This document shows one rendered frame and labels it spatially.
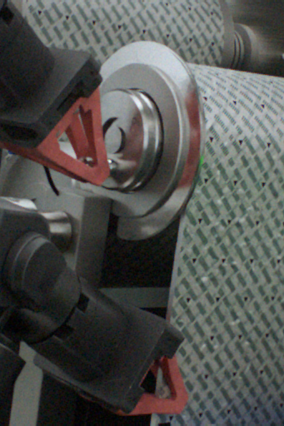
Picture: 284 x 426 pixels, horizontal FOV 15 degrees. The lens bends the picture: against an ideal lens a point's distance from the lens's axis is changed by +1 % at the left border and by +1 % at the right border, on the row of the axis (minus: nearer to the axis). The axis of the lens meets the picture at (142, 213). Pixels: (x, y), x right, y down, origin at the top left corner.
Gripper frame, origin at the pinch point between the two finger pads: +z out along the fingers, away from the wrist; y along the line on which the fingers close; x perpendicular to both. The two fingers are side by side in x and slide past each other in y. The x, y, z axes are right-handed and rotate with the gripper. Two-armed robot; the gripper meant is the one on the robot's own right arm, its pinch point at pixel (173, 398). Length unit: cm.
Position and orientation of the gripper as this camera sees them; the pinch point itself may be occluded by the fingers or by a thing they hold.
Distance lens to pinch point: 82.4
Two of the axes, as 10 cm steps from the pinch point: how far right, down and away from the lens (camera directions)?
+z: 5.9, 5.2, 6.2
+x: 5.1, -8.3, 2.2
